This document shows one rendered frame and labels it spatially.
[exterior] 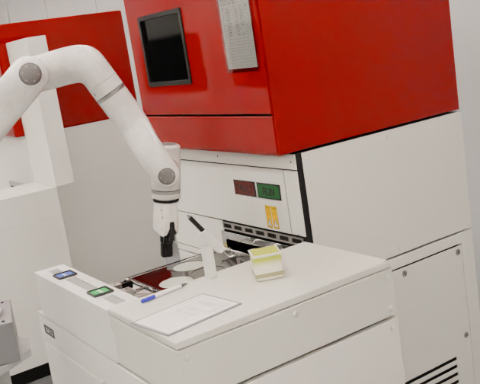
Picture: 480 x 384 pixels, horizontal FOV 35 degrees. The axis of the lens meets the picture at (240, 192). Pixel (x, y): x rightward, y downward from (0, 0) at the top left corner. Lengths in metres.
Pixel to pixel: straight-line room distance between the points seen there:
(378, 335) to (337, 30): 0.88
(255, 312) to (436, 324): 1.05
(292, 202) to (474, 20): 1.62
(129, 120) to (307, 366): 0.82
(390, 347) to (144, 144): 0.84
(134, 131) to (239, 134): 0.33
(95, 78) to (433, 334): 1.37
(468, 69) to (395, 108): 1.24
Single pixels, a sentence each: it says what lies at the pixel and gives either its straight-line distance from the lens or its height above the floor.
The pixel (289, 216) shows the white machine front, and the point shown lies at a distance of 2.24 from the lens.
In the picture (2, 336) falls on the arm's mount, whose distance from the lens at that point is 2.12.
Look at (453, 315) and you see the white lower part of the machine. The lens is 2.70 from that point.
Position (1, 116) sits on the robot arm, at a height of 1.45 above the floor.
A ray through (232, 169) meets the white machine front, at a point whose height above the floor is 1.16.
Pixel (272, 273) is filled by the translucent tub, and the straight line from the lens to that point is 1.90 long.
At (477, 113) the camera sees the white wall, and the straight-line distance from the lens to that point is 3.62.
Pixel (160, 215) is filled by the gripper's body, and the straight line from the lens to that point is 2.20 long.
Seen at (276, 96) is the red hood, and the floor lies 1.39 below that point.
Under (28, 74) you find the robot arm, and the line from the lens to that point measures 2.04.
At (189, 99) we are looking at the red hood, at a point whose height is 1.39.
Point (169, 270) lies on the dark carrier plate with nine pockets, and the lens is 2.37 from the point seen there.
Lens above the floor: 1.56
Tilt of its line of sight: 11 degrees down
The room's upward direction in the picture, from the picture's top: 9 degrees counter-clockwise
